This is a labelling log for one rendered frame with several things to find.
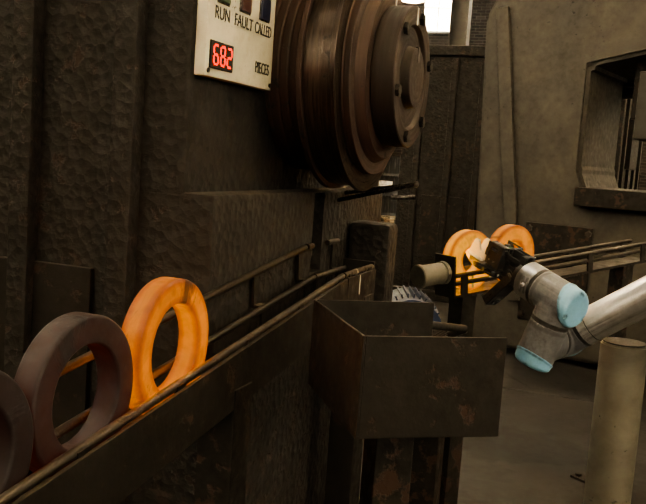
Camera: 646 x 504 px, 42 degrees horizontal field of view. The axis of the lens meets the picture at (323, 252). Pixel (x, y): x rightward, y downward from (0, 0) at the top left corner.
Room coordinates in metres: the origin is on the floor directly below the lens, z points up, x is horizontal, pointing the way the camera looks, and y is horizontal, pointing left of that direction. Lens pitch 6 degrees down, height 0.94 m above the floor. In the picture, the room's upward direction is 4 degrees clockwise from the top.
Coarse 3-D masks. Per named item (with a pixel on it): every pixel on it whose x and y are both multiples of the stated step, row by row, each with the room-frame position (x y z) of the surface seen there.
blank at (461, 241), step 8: (456, 232) 2.18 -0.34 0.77; (464, 232) 2.16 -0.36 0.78; (472, 232) 2.17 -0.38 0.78; (480, 232) 2.19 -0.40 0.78; (448, 240) 2.16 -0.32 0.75; (456, 240) 2.14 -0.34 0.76; (464, 240) 2.15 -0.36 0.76; (472, 240) 2.17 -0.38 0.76; (448, 248) 2.14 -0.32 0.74; (456, 248) 2.14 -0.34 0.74; (464, 248) 2.15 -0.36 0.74; (456, 256) 2.14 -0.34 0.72; (456, 264) 2.14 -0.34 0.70; (456, 272) 2.14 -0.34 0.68; (456, 280) 2.14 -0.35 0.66; (472, 288) 2.17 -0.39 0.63
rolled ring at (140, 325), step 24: (144, 288) 1.06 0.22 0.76; (168, 288) 1.07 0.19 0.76; (192, 288) 1.13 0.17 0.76; (144, 312) 1.03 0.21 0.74; (192, 312) 1.14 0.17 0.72; (144, 336) 1.02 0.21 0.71; (192, 336) 1.15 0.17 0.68; (144, 360) 1.02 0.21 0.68; (192, 360) 1.14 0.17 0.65; (144, 384) 1.02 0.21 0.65; (168, 384) 1.12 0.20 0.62
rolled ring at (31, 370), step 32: (64, 320) 0.90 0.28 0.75; (96, 320) 0.93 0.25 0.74; (32, 352) 0.86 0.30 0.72; (64, 352) 0.88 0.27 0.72; (96, 352) 0.97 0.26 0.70; (128, 352) 0.99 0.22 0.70; (32, 384) 0.84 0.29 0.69; (128, 384) 1.00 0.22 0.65; (32, 416) 0.84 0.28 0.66; (96, 416) 0.97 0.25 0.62; (64, 448) 0.89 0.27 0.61
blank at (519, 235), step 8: (512, 224) 2.28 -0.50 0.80; (496, 232) 2.25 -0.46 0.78; (504, 232) 2.23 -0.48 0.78; (512, 232) 2.25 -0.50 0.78; (520, 232) 2.27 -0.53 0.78; (528, 232) 2.28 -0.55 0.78; (496, 240) 2.22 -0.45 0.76; (504, 240) 2.23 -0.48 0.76; (512, 240) 2.25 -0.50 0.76; (520, 240) 2.27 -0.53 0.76; (528, 240) 2.29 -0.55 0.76; (528, 248) 2.29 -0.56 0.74
